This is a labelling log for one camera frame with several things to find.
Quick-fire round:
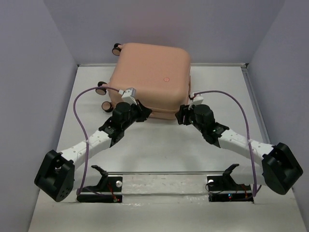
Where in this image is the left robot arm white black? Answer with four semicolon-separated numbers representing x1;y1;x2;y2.
34;101;152;202

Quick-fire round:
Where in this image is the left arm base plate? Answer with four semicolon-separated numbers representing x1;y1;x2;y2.
76;165;123;203

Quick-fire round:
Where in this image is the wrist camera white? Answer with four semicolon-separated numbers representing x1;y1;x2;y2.
118;87;137;105
189;91;204;109

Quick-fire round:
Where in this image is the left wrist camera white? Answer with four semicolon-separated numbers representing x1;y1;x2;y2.
118;87;137;105

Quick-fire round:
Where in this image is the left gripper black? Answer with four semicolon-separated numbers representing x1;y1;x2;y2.
122;100;152;131

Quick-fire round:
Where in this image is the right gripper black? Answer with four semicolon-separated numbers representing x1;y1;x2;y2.
175;101;205;133

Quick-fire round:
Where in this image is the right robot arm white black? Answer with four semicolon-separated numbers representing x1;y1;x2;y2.
175;104;303;195

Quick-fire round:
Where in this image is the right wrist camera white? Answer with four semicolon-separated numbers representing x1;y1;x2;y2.
189;91;204;109

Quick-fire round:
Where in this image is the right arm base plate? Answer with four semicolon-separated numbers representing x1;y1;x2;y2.
205;164;254;203

